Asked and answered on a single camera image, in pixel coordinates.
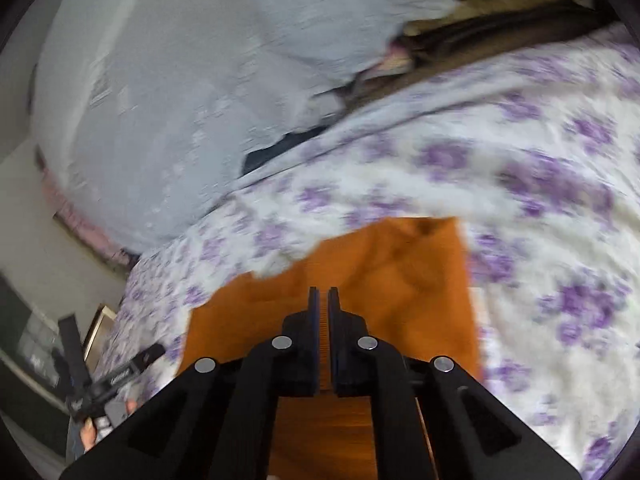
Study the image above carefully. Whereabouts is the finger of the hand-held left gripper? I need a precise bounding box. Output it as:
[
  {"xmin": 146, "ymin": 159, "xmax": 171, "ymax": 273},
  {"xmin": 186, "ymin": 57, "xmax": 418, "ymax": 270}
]
[
  {"xmin": 57, "ymin": 314, "xmax": 92, "ymax": 392},
  {"xmin": 87, "ymin": 344, "xmax": 166, "ymax": 402}
]

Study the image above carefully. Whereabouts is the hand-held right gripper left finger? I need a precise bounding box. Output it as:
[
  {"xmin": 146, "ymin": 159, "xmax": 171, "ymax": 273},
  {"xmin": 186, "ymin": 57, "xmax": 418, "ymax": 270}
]
[{"xmin": 59, "ymin": 287, "xmax": 321, "ymax": 480}]

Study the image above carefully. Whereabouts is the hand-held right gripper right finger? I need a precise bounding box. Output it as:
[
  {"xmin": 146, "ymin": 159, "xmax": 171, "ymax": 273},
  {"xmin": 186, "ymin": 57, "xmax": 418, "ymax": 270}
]
[{"xmin": 327, "ymin": 286, "xmax": 583, "ymax": 480}]

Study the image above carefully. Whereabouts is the orange knit garment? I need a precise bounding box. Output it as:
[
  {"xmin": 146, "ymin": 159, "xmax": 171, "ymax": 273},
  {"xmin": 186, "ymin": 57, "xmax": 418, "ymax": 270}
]
[{"xmin": 177, "ymin": 216, "xmax": 485, "ymax": 480}]

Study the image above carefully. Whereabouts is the person's left hand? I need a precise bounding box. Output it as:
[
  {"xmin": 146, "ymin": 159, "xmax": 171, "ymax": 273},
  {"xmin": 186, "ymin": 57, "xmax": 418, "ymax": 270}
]
[{"xmin": 79, "ymin": 397, "xmax": 139, "ymax": 455}]

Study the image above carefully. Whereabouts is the black cloth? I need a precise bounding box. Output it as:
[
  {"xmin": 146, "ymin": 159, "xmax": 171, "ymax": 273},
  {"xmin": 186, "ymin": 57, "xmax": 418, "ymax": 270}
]
[{"xmin": 242, "ymin": 127, "xmax": 331, "ymax": 177}]

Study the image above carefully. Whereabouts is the purple floral bedsheet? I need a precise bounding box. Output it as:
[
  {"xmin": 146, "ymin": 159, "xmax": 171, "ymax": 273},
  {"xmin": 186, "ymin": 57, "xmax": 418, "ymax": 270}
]
[{"xmin": 97, "ymin": 22, "xmax": 640, "ymax": 476}]

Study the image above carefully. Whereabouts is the pale grey embossed blanket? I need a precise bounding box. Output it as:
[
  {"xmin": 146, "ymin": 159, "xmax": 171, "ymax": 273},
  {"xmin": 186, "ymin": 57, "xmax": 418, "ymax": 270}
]
[{"xmin": 31, "ymin": 0, "xmax": 596, "ymax": 256}]

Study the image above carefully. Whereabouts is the pink striped cloth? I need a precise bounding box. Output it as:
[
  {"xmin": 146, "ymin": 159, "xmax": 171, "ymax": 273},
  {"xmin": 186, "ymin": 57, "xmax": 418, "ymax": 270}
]
[{"xmin": 375, "ymin": 42, "xmax": 416, "ymax": 78}]

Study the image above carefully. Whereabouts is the dark brown cloth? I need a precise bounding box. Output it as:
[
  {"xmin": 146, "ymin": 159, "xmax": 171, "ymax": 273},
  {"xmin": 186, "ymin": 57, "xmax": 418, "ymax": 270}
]
[{"xmin": 350, "ymin": 0, "xmax": 616, "ymax": 106}]

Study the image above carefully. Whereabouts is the tan patterned cloth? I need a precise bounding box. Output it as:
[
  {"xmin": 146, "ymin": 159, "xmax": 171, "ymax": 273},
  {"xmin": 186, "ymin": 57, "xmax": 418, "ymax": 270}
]
[{"xmin": 404, "ymin": 0, "xmax": 576, "ymax": 37}]

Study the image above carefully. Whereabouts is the wooden picture frame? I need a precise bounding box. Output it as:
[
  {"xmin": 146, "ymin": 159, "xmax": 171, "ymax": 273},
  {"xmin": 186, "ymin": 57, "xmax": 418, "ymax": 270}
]
[{"xmin": 82, "ymin": 302, "xmax": 118, "ymax": 361}]

